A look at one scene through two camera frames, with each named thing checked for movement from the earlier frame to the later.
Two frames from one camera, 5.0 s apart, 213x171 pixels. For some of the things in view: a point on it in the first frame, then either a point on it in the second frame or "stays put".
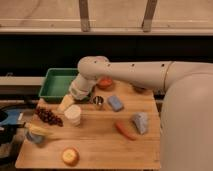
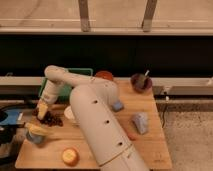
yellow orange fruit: x=70 y=156 stays put
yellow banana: x=37 y=129 stays put
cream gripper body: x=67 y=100 → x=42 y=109
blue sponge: x=115 y=102 stays put
